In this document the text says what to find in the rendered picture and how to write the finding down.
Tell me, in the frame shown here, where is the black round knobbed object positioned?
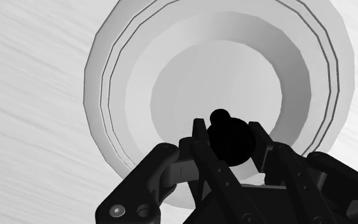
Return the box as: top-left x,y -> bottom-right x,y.
207,108 -> 257,167

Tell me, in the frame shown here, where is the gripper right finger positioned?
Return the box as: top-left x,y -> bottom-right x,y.
247,121 -> 358,224

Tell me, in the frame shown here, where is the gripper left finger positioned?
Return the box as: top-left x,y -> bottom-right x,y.
95,118 -> 270,224

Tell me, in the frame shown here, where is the white ringed bowl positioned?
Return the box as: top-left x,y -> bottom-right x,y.
83,0 -> 355,209

